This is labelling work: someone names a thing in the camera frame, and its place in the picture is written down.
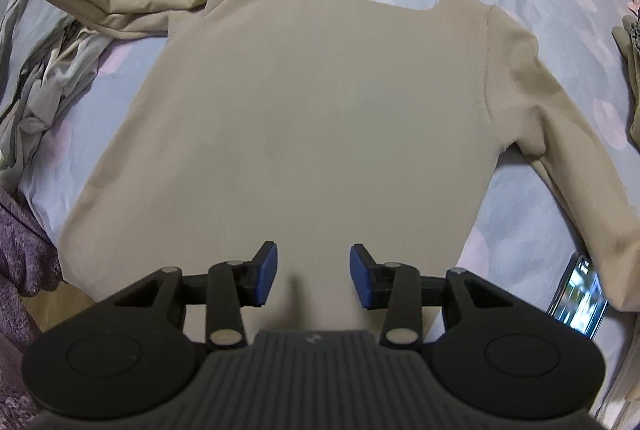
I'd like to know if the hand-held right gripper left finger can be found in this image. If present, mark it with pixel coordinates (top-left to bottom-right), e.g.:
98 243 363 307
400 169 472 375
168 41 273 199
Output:
114 241 279 352

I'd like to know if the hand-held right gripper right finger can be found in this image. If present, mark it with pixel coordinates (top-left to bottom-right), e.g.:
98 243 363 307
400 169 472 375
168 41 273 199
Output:
350 243 520 352

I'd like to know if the beige knit sweater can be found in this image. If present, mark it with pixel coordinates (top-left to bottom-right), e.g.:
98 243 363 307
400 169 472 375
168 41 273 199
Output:
0 0 640 336

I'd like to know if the smartphone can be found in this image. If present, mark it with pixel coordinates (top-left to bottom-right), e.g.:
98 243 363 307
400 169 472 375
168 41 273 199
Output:
545 253 612 341

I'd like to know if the purple blanket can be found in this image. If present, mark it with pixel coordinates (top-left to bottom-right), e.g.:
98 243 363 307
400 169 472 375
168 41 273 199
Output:
0 187 65 413

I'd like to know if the pale grey crumpled garment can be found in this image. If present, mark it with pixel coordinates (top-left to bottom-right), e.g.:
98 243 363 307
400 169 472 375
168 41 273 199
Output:
0 0 118 173

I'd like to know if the khaki garment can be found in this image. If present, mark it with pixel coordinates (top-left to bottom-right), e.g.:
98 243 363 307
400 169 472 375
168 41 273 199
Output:
612 8 640 142

